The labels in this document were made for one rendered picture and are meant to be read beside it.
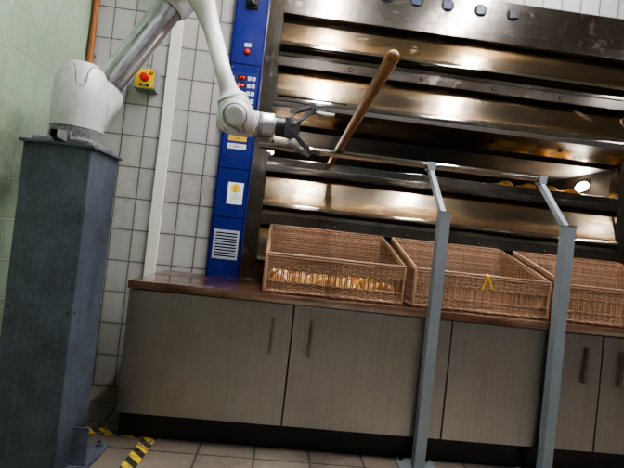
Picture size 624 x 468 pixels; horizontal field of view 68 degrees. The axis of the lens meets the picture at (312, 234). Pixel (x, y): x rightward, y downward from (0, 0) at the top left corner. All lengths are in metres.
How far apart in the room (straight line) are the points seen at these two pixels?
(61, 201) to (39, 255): 0.17
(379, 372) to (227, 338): 0.58
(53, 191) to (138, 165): 0.87
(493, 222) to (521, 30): 0.99
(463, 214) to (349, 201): 0.58
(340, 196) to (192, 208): 0.72
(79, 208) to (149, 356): 0.61
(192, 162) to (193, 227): 0.31
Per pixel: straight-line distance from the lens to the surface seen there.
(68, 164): 1.56
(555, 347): 1.98
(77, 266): 1.53
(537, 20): 2.82
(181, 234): 2.31
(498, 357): 1.95
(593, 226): 2.76
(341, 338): 1.76
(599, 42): 2.95
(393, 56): 1.03
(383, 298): 1.82
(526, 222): 2.57
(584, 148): 2.63
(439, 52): 2.57
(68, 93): 1.62
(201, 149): 2.33
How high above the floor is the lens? 0.79
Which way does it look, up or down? 1 degrees up
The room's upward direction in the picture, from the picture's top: 6 degrees clockwise
